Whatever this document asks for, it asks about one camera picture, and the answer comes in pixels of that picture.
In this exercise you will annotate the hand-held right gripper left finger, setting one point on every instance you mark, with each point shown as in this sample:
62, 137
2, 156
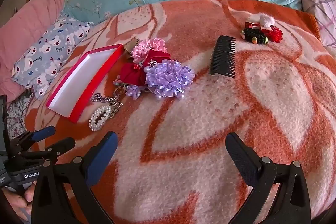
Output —
105, 158

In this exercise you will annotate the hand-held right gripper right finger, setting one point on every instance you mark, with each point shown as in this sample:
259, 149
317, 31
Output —
241, 161

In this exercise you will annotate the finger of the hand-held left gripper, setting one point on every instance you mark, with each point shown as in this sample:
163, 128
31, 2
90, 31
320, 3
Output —
61, 146
45, 132

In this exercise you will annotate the pearl hair clip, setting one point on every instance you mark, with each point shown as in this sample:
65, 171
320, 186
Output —
93, 120

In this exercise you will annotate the red jewelry box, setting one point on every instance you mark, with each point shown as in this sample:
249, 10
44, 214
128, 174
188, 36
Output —
78, 82

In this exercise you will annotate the small purple flower hair clip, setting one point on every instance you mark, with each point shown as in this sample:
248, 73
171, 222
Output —
134, 91

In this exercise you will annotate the red bow hair clip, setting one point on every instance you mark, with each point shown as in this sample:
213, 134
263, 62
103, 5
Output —
131, 74

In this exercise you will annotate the large purple flower hair clip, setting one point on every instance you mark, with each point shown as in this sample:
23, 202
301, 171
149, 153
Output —
169, 78

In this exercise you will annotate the black hair comb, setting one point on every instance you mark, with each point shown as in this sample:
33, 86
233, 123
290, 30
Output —
223, 58

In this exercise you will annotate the pink flower hair clip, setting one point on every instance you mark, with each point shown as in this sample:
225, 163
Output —
148, 48

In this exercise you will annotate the person's left hand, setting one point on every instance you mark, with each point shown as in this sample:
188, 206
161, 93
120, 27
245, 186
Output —
15, 201

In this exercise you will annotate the grey floral cloth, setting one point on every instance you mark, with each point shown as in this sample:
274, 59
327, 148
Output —
18, 113

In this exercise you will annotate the orange and white blanket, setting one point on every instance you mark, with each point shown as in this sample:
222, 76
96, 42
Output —
197, 113

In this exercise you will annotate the bear print pillow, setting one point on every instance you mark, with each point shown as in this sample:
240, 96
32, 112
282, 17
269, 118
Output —
50, 53

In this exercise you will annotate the pink quilt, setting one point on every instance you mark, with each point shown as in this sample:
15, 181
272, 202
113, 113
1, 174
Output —
26, 22

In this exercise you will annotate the beige claw hair clip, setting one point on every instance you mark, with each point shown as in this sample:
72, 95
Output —
130, 47

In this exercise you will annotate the small red hair clip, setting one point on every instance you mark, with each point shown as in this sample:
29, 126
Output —
252, 25

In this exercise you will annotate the white pompom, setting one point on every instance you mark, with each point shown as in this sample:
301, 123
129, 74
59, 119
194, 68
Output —
267, 20

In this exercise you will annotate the plaid cloth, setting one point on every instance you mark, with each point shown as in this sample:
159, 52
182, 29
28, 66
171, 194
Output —
320, 8

